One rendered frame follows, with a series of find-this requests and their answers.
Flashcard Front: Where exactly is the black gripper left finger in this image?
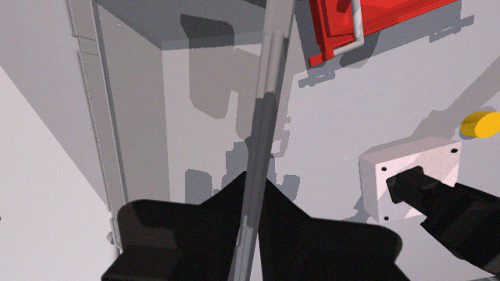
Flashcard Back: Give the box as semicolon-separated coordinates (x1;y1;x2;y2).
117;171;247;281

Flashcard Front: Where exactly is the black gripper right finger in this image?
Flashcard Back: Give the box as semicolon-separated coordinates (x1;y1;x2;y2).
258;178;402;281

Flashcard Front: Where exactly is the yellow short cylinder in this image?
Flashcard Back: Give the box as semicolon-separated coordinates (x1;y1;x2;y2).
460;112;500;138

